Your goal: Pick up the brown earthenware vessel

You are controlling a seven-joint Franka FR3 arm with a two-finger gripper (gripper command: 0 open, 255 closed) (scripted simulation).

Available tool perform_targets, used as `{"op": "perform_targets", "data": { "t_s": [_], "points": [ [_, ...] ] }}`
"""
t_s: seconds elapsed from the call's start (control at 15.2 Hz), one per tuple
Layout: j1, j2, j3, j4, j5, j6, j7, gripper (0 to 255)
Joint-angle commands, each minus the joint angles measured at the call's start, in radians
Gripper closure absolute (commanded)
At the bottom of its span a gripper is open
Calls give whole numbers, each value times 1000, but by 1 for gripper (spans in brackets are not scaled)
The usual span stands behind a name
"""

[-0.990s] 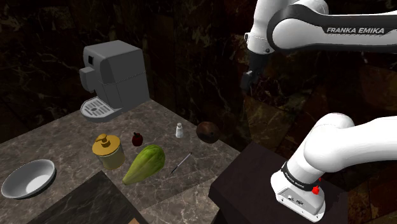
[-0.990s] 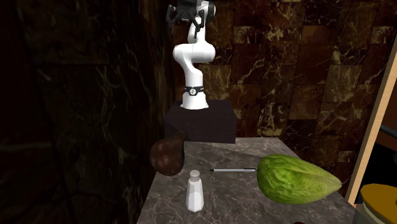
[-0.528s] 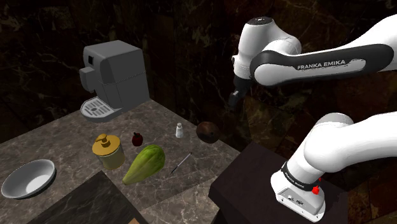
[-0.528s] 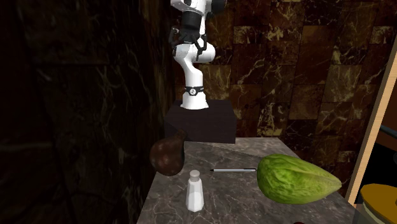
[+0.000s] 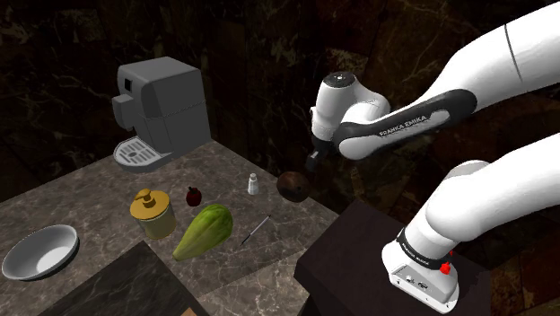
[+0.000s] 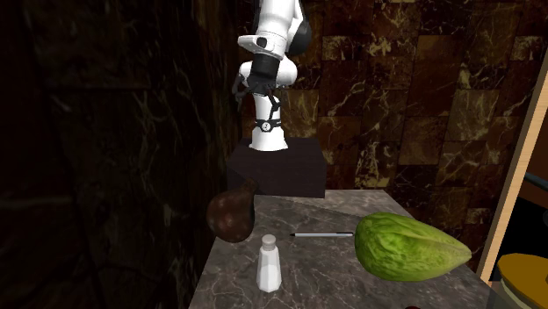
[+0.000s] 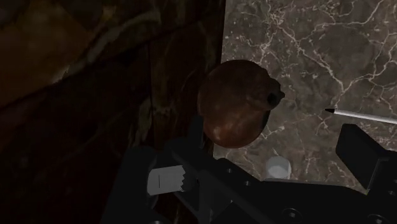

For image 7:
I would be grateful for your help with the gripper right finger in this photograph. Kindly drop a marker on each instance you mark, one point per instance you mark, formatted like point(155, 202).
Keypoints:
point(366, 158)

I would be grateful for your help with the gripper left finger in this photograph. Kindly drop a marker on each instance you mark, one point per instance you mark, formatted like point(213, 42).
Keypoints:
point(204, 173)

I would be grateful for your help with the white block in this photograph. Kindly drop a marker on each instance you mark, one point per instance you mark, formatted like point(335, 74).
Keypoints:
point(166, 180)

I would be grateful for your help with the white pen with black tip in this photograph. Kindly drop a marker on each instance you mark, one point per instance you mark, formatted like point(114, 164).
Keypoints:
point(359, 115)

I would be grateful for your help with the small white cup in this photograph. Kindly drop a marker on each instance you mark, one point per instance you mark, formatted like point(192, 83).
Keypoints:
point(278, 169)

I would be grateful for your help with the brown round fruit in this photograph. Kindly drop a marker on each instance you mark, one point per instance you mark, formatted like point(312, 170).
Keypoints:
point(232, 105)

